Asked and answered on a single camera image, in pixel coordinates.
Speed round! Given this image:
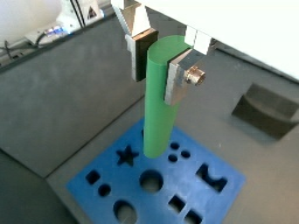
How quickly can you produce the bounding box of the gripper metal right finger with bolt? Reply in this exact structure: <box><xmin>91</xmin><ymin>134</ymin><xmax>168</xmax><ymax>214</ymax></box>
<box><xmin>163</xmin><ymin>26</ymin><xmax>218</xmax><ymax>106</ymax></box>

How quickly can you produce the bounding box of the background equipment with cables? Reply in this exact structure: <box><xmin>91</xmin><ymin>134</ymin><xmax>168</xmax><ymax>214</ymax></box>
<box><xmin>0</xmin><ymin>0</ymin><xmax>111</xmax><ymax>69</ymax></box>

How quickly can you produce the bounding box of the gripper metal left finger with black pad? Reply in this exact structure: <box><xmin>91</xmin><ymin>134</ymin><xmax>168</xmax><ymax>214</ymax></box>
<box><xmin>111</xmin><ymin>0</ymin><xmax>159</xmax><ymax>82</ymax></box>

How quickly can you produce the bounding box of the green oval cylinder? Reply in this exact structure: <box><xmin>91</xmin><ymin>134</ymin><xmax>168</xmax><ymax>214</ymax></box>
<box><xmin>144</xmin><ymin>35</ymin><xmax>189</xmax><ymax>158</ymax></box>

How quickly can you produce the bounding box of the black curved fixture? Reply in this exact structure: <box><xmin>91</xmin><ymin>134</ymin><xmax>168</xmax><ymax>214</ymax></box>
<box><xmin>231</xmin><ymin>83</ymin><xmax>299</xmax><ymax>139</ymax></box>

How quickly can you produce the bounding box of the blue foam shape block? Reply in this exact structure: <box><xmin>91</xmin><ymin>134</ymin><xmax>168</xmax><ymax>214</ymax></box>
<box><xmin>67</xmin><ymin>122</ymin><xmax>246</xmax><ymax>224</ymax></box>

